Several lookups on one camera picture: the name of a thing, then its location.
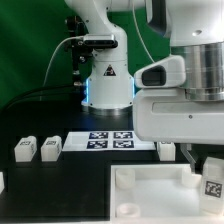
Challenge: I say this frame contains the white sheet with markers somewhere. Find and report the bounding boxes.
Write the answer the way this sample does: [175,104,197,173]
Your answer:
[63,131,155,151]

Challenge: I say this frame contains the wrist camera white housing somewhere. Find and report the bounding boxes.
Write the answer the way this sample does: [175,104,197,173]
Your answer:
[134,55,186,89]

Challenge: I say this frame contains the white square tabletop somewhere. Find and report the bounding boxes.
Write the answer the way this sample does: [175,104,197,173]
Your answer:
[110,164,224,224]

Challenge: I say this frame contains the black cables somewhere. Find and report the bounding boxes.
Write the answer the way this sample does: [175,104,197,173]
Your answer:
[0,84,84,113]

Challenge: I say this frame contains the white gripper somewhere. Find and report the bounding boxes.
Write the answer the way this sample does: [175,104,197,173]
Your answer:
[133,89,224,173]

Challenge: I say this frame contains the white block left edge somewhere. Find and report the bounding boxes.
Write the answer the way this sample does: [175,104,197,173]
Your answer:
[0,172,5,194]

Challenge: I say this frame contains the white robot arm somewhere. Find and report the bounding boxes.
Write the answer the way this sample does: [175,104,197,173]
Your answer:
[65,0,224,147]

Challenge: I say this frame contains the white cable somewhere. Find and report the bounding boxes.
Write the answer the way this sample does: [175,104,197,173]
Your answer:
[42,35,85,88]

